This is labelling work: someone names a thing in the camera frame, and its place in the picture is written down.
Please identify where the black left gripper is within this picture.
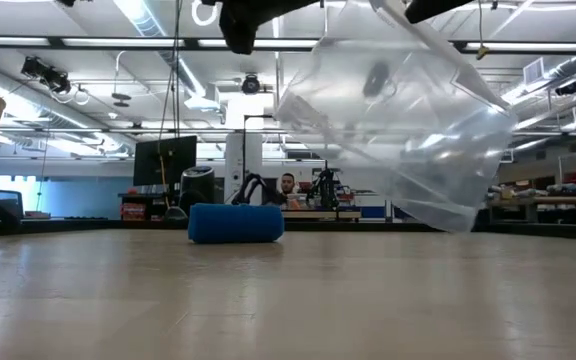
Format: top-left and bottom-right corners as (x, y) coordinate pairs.
(217, 0), (322, 56)

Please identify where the clear plastic zip bag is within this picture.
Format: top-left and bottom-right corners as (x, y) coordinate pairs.
(274, 0), (519, 234)

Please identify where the blue elastic bandage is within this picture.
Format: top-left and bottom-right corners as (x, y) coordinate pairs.
(187, 201), (286, 246)

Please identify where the black overhead bar with lights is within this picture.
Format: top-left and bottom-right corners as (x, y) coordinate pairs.
(0, 35), (576, 55)

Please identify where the white ceiling unit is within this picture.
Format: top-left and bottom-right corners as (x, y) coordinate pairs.
(183, 82), (222, 112)

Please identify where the white building column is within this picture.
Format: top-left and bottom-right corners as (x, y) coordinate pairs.
(223, 93), (265, 206)

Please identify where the white ceiling air vent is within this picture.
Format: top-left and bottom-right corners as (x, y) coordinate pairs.
(522, 57), (548, 87)

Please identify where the black computer monitor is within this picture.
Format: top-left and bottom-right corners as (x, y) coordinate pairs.
(133, 135), (199, 188)

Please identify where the person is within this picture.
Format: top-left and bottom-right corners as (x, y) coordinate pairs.
(277, 172), (302, 209)

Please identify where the black low cabinet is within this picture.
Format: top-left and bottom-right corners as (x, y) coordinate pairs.
(117, 191), (182, 223)

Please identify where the wooden background table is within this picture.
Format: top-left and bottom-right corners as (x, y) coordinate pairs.
(282, 209), (363, 223)

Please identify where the red box stack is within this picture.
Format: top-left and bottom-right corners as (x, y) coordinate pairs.
(119, 201), (148, 223)

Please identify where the wooden workbench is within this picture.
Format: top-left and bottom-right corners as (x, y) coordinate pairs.
(487, 194), (576, 224)

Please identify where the white cable ring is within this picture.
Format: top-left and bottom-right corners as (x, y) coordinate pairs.
(190, 0), (219, 28)

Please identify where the round black overhead camera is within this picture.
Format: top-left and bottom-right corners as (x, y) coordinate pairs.
(240, 73), (262, 96)

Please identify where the black camera with looped cable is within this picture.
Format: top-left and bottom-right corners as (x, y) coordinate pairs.
(362, 60), (392, 99)

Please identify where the hanging black cable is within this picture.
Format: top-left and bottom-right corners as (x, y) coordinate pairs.
(156, 0), (183, 211)

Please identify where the thin black background rig frame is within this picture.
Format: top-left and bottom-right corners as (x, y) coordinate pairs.
(241, 113), (330, 211)

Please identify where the long black ceiling camera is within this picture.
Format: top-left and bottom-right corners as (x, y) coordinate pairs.
(20, 55), (73, 95)

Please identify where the black aluminium table frame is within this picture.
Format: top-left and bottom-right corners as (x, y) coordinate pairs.
(0, 217), (576, 242)

